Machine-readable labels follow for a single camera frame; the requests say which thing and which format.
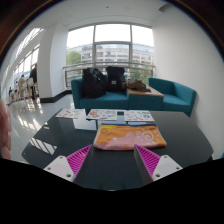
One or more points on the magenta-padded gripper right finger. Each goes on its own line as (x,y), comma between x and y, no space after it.
(163,166)

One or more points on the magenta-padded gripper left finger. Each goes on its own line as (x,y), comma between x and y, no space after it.
(61,166)

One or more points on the orange yellow pink printed towel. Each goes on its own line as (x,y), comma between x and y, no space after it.
(126,137)

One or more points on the printed sticker paper sheet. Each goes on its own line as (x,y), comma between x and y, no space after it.
(70,113)
(138,116)
(101,114)

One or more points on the teal side table wooden top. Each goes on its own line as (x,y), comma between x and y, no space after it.
(145,99)

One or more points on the teal fabric armchair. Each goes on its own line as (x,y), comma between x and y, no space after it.
(176,96)

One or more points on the teal fabric sofa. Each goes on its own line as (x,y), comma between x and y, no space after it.
(106,100)

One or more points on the brown jacket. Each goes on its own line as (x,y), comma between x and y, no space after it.
(136,85)

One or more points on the shiny black backpack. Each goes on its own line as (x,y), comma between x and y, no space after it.
(93,83)

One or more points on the person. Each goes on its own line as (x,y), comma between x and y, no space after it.
(21,83)
(33,78)

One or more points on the black backpack with label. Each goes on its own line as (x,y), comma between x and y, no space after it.
(115,79)

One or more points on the metal window railing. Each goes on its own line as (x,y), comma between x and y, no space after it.
(140,65)

